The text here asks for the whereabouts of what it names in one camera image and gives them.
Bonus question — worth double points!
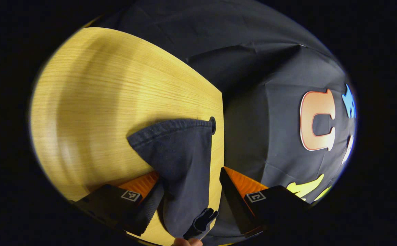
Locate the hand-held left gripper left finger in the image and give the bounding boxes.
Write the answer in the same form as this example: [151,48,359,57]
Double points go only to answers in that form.
[69,171,165,237]

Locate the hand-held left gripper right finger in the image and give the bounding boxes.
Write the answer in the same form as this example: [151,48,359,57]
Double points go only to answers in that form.
[220,166,312,238]

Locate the dark grey jeans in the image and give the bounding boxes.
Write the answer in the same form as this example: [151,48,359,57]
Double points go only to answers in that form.
[127,118,219,240]

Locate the black backdrop cloth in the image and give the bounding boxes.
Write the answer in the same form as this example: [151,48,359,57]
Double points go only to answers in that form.
[92,0,358,245]

